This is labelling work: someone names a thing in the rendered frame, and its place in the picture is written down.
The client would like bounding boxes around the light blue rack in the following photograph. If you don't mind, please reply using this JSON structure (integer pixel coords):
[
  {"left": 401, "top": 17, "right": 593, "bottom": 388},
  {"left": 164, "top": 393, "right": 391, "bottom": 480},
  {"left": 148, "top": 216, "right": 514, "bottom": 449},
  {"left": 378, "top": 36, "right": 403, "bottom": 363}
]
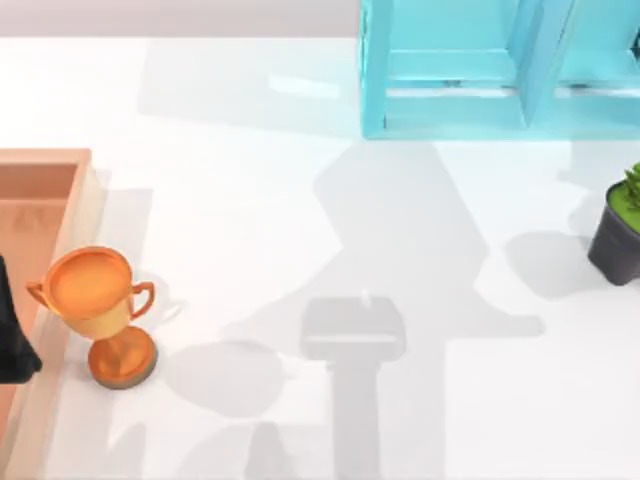
[{"left": 358, "top": 0, "right": 640, "bottom": 141}]

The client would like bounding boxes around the orange trophy cup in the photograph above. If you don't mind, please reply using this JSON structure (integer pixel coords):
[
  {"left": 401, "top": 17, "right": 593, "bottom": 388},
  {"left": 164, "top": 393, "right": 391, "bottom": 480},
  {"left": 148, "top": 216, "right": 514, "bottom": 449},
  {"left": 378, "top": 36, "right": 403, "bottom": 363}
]
[{"left": 24, "top": 245, "right": 160, "bottom": 391}]

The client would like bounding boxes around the salmon shallow box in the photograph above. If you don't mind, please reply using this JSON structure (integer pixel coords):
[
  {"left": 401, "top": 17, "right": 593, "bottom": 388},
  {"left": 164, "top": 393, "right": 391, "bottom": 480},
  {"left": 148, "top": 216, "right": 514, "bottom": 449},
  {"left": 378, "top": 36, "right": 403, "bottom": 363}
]
[{"left": 0, "top": 147, "right": 107, "bottom": 441}]

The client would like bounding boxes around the green plant in black pot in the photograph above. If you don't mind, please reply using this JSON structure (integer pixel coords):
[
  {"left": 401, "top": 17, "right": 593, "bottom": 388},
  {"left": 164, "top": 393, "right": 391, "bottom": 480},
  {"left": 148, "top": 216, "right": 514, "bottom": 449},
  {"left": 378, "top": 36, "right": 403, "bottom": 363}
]
[{"left": 586, "top": 160, "right": 640, "bottom": 287}]

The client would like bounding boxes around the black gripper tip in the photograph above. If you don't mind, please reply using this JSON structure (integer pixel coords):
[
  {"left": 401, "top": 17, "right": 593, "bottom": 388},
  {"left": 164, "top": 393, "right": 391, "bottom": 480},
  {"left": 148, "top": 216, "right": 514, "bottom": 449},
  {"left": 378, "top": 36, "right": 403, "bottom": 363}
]
[{"left": 0, "top": 255, "right": 43, "bottom": 385}]

